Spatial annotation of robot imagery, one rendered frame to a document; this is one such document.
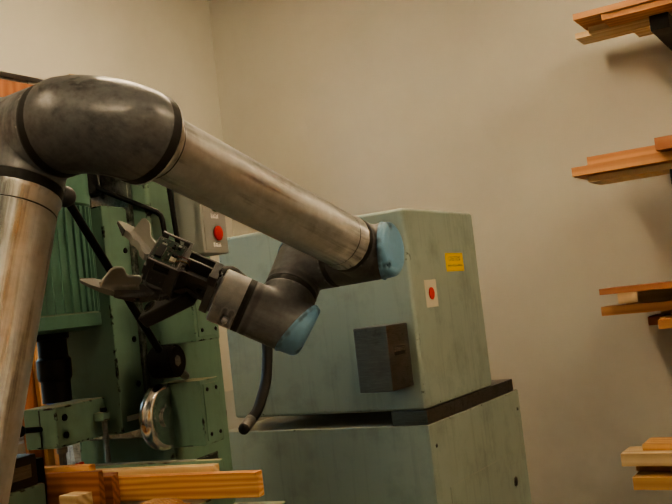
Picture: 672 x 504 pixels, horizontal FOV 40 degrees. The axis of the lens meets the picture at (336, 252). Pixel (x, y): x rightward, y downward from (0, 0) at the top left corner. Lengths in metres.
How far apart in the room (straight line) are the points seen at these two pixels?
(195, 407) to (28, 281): 0.70
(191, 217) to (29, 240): 0.79
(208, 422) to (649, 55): 2.41
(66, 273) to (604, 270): 2.39
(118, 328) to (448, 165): 2.31
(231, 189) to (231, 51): 3.28
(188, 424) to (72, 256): 0.37
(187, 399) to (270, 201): 0.59
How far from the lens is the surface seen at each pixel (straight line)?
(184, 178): 1.15
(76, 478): 1.59
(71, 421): 1.68
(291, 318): 1.46
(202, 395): 1.72
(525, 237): 3.69
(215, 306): 1.46
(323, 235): 1.34
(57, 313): 1.62
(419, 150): 3.88
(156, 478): 1.60
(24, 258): 1.10
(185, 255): 1.47
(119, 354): 1.74
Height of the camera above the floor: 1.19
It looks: 3 degrees up
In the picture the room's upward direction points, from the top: 6 degrees counter-clockwise
